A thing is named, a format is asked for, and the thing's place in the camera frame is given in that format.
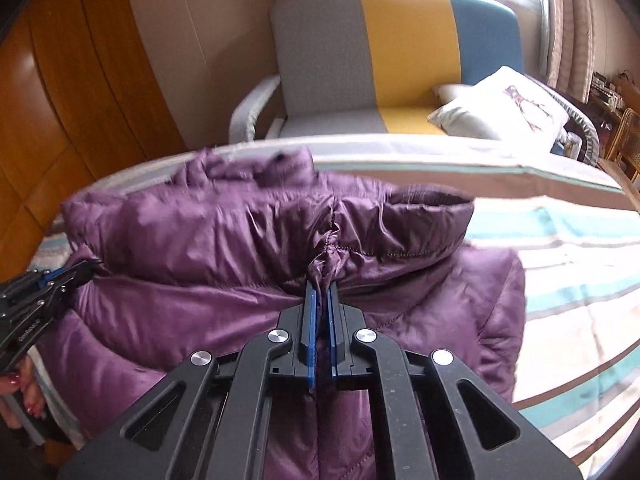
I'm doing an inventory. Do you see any wooden wardrobe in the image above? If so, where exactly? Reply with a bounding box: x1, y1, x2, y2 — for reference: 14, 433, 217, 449
1, 0, 186, 278

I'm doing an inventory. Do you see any striped bed cover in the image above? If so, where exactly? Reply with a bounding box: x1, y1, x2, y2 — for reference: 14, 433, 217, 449
30, 136, 639, 479

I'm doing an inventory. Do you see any beige curtain right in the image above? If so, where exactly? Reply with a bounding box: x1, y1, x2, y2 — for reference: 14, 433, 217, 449
546, 0, 594, 103

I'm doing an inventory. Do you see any grey yellow blue sofa chair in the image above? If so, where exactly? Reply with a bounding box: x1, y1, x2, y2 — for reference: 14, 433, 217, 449
229, 0, 600, 165

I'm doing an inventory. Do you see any white printed pillow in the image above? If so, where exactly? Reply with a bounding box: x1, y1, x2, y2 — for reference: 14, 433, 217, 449
427, 66, 568, 153

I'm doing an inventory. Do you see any wicker wooden chair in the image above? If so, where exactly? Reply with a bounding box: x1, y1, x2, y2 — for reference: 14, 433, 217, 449
605, 107, 640, 184

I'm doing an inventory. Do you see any cluttered wooden desk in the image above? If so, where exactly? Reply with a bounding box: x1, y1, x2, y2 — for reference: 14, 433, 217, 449
589, 70, 640, 114

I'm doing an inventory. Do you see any hand with red nails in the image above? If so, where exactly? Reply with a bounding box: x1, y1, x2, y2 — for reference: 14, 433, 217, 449
0, 356, 46, 418

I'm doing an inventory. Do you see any purple down jacket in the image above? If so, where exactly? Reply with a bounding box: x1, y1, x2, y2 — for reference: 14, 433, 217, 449
38, 151, 526, 479

